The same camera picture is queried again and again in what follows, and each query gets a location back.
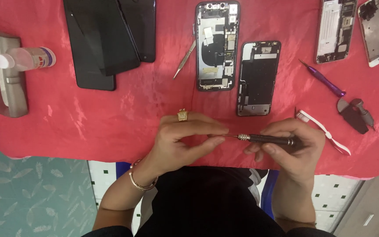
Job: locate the clear plastic liquid bottle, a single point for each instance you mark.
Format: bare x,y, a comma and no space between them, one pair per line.
25,59

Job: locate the purple screwdriver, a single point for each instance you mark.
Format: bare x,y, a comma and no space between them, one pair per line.
322,78

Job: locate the white phone display panel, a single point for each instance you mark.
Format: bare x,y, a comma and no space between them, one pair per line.
375,31

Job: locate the black phone display panel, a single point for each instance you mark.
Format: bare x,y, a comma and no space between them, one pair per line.
258,79

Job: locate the black phone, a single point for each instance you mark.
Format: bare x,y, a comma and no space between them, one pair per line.
141,29
84,65

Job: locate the grey screwdriver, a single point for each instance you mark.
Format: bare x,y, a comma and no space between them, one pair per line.
364,113

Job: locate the dark triangular pry pick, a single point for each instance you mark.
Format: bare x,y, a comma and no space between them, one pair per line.
350,117

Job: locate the white toothbrush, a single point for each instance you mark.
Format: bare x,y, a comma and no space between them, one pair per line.
322,131

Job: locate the open silver phone chassis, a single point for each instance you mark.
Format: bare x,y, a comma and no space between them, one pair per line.
336,29

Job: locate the red cloth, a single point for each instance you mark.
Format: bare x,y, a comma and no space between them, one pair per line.
127,108

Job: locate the large black phone screen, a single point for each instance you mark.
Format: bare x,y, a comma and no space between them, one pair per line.
100,36

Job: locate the dark brown box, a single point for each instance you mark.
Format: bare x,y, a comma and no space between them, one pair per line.
2,82

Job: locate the metal tweezers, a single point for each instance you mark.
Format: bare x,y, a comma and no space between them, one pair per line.
184,60

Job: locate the black precision screwdriver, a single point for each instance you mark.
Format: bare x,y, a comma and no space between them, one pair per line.
268,139

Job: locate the person's left hand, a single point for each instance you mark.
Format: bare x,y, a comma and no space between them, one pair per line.
171,144

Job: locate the open black phone chassis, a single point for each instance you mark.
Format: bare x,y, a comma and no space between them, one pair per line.
217,46

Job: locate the person's right hand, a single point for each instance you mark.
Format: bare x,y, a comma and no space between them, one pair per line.
291,154

